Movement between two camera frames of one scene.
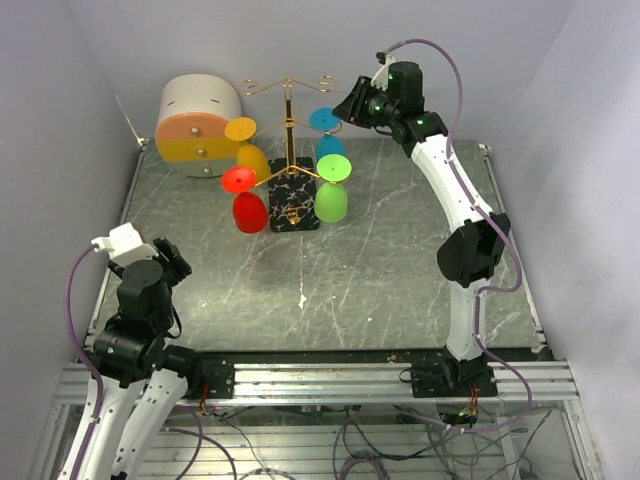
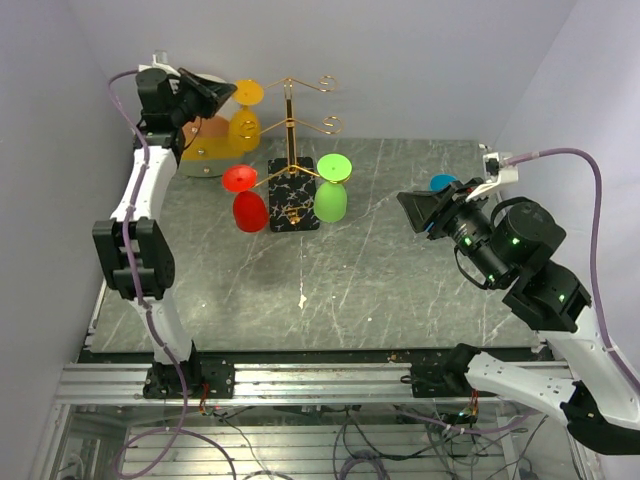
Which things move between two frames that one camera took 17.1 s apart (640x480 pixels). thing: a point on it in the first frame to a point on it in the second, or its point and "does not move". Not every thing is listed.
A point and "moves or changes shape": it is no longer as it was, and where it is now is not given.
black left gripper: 176,266 to 214,94
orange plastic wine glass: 249,155 to 244,128
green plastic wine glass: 331,199 does not move
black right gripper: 351,109 to 421,206
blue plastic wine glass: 322,119 moves or changes shape
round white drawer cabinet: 190,136 does not move
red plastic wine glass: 249,211 does not move
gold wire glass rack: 293,196 does not move
